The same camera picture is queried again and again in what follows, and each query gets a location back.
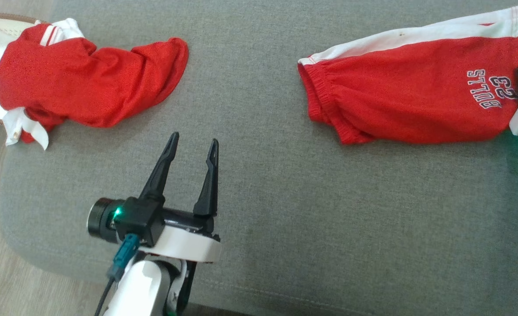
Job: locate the red shirt white sleeves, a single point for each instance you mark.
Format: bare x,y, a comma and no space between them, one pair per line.
88,83

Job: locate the grey sofa seat cushion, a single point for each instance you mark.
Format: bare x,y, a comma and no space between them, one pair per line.
263,197

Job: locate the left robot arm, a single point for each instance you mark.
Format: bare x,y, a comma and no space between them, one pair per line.
145,289

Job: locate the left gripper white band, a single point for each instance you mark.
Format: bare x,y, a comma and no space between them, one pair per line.
184,243

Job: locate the red shorts white stripe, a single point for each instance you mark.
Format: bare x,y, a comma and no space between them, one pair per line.
399,96

